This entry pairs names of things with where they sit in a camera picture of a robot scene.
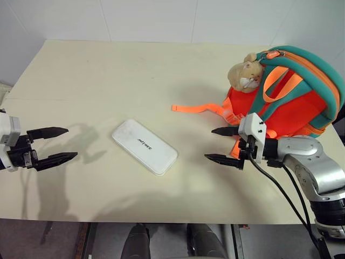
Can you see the dark rounded shape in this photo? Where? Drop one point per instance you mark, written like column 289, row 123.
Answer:
column 138, row 241
column 206, row 242

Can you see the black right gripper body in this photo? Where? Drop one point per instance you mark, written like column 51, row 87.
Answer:
column 246, row 151

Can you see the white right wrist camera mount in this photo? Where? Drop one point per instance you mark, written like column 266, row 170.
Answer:
column 252, row 125

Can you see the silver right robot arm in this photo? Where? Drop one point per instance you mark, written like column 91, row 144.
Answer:
column 304, row 151

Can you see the orange and teal backpack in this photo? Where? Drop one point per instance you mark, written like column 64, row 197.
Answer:
column 293, row 110

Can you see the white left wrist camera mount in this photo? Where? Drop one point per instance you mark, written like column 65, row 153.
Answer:
column 8, row 126

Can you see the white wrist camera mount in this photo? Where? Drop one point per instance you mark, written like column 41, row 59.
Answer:
column 8, row 126
column 252, row 125

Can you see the white rectangular pouch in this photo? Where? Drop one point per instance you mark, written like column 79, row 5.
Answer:
column 144, row 147

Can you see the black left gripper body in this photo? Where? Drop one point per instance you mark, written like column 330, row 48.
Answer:
column 23, row 155

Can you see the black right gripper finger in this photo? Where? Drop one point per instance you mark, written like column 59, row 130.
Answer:
column 225, row 159
column 226, row 131

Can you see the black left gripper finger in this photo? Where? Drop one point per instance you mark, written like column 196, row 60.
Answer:
column 48, row 132
column 58, row 159

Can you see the dark metal table frame bar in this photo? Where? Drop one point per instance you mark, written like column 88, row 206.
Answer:
column 240, row 242
column 89, row 240

